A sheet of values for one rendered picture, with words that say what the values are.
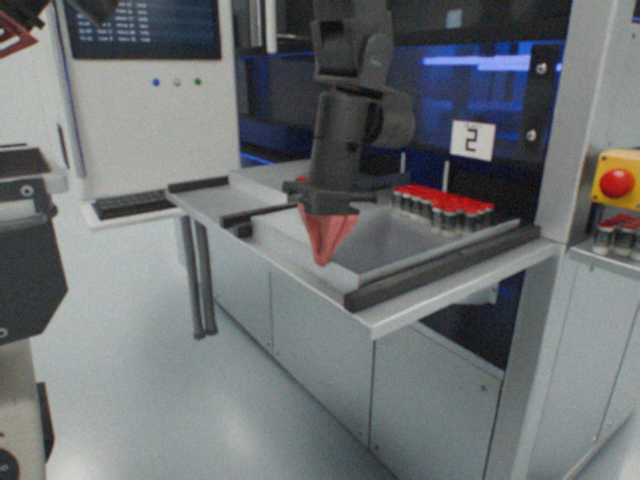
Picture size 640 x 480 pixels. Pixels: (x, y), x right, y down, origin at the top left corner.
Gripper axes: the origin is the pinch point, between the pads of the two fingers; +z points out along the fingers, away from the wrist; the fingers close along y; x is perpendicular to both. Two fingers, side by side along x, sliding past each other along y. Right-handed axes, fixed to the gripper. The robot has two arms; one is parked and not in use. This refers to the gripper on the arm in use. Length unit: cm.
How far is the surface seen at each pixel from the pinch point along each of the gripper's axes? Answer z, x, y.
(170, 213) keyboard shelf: 11, 66, 4
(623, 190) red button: -13.6, -20.0, 32.9
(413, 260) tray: -1.3, -6.5, 9.6
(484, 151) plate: -15.5, 3.5, 36.0
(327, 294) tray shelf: 3.5, -2.9, -0.5
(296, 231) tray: 1.8, 17.1, 8.1
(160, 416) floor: 91, 88, 11
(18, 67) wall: -29, 544, -7
